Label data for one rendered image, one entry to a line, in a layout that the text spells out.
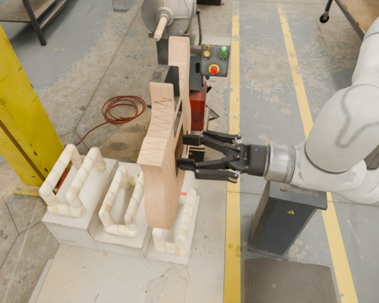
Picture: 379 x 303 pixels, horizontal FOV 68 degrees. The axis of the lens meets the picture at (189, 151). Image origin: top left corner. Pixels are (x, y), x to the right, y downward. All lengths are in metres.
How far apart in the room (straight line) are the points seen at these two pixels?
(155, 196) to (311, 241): 1.74
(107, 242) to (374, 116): 0.79
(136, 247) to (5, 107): 1.24
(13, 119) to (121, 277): 1.25
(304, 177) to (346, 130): 0.17
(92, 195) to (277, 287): 1.40
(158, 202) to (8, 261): 1.83
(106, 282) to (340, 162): 0.78
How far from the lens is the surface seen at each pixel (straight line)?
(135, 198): 0.89
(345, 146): 0.54
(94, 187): 0.99
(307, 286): 2.08
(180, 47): 0.67
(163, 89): 0.53
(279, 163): 0.64
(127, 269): 1.02
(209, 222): 1.07
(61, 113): 3.12
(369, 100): 0.53
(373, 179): 1.34
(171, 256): 1.00
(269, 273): 2.03
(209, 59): 1.65
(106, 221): 0.92
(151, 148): 0.52
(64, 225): 0.95
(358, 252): 2.32
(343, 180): 0.67
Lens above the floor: 1.89
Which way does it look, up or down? 49 degrees down
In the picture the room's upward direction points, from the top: straight up
